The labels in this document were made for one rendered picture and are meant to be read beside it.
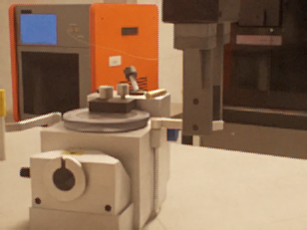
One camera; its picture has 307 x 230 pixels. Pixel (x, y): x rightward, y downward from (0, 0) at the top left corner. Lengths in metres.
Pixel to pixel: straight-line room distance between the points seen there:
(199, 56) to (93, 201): 0.16
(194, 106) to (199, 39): 0.07
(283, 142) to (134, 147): 1.63
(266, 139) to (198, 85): 1.64
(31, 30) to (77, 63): 0.22
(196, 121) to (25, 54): 1.51
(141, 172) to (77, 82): 1.34
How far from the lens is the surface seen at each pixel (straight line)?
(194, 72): 0.49
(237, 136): 2.17
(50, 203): 0.51
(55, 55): 1.89
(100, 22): 1.80
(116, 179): 0.48
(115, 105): 0.57
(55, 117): 0.58
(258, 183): 0.68
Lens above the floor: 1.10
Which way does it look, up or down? 10 degrees down
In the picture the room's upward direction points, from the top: straight up
